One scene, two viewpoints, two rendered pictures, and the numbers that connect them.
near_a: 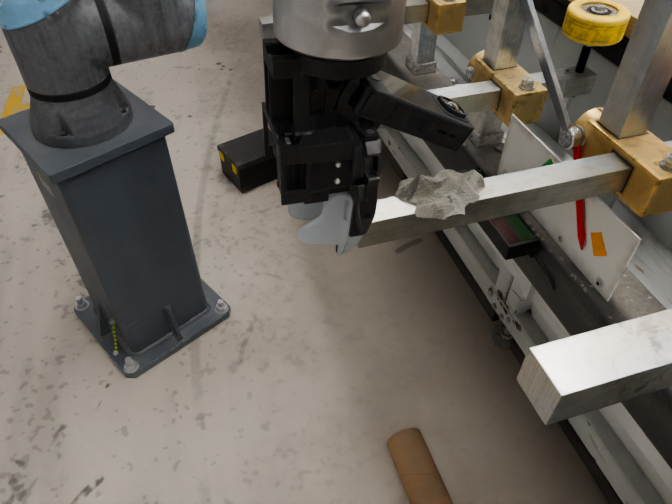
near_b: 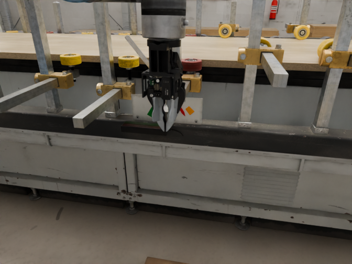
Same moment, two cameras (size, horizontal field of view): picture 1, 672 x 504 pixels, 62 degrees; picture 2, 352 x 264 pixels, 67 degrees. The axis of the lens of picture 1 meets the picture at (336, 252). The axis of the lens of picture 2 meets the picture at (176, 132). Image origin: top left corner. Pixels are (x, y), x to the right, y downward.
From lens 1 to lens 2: 0.52 m
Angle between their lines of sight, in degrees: 53
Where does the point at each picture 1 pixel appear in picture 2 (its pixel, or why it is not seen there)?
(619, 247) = (197, 105)
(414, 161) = (32, 177)
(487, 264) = (108, 186)
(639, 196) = (196, 87)
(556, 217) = not seen: hidden behind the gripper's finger
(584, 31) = (131, 63)
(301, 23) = (174, 27)
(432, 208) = not seen: hidden behind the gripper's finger
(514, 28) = (112, 68)
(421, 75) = (59, 112)
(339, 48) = (183, 33)
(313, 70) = (173, 45)
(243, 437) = not seen: outside the picture
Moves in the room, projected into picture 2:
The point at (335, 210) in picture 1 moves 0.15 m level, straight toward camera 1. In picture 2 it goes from (173, 104) to (238, 116)
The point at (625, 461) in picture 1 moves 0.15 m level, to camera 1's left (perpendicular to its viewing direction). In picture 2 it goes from (205, 199) to (193, 217)
